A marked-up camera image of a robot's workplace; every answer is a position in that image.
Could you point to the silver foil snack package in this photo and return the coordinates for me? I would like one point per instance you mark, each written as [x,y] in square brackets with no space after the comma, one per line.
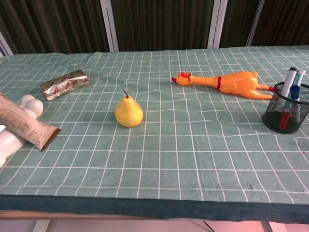
[65,83]

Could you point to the white frame post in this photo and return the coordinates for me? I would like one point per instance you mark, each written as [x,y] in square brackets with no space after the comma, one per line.
[217,24]
[5,46]
[255,23]
[109,24]

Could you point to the orange rubber chicken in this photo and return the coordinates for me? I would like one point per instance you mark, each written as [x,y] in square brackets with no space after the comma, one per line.
[239,82]

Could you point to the black mesh pen holder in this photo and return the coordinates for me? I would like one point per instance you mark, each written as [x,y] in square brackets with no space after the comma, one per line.
[272,113]

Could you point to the green checked tablecloth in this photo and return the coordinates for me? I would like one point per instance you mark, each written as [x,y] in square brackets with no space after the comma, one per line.
[169,145]

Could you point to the yellow pear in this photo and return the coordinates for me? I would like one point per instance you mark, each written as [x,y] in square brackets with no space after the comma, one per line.
[129,113]

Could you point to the white bear-shaped toy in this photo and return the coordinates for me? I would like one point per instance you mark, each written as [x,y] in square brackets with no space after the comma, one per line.
[31,104]

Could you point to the dark pleated curtain panel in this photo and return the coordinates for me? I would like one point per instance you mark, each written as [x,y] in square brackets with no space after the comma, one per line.
[285,21]
[53,24]
[161,24]

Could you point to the grey marker with black cap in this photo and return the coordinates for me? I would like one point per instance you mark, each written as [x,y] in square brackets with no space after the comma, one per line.
[289,82]

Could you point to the brown snack package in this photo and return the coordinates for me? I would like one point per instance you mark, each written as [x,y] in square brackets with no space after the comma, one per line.
[24,125]

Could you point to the metal table leg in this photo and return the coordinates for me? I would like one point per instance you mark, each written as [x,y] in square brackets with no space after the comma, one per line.
[267,227]
[44,226]

